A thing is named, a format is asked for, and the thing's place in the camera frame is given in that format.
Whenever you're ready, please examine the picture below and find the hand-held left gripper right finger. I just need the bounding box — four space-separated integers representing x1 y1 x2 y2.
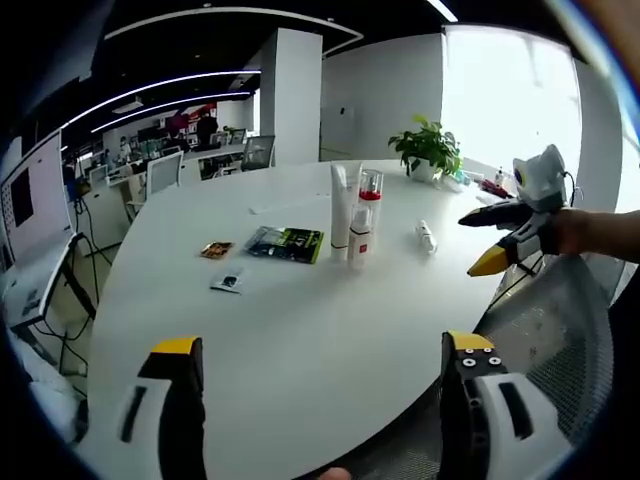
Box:
439 329 562 480

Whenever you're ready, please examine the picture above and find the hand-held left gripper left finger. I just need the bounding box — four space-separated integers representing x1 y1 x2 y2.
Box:
74 335 208 480

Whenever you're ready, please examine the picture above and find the white skincare tube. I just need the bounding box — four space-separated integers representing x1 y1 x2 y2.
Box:
329 161 365 264

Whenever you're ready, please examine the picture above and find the person's right hand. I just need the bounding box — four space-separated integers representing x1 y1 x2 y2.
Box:
542 207 594 257

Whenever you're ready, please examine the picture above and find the red cloth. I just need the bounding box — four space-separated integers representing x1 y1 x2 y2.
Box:
479 178 509 199

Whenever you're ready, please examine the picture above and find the teal packet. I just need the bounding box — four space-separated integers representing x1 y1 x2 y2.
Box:
452 168 484 189

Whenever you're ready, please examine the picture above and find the grey mesh office chair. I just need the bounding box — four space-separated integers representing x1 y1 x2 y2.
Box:
349 249 615 480

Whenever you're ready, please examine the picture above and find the potted green plant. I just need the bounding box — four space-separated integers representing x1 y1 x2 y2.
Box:
388 114 465 183

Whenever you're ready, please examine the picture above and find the white cloth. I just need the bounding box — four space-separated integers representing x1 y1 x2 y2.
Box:
9 337 89 444

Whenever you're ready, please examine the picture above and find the brown gold packet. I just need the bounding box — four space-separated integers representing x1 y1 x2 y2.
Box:
199 240 237 261

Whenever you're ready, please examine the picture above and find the green black packet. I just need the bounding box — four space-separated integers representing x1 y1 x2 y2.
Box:
242 225 326 266

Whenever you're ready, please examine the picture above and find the long ceiling light strip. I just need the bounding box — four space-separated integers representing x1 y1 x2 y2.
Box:
426 0 460 22

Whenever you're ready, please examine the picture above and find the white low cabinet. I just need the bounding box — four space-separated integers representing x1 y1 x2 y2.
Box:
79 184 134 251

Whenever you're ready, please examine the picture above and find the white mesh office chair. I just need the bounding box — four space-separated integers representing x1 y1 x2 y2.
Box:
145 150 186 197

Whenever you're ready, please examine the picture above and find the dark grey office chair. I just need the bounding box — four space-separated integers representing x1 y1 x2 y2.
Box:
240 134 277 174

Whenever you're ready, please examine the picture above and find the curved ceiling light strip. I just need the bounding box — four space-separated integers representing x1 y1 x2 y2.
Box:
63 69 262 137
89 91 252 134

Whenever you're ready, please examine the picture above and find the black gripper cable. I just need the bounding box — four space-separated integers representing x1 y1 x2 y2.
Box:
560 168 587 207

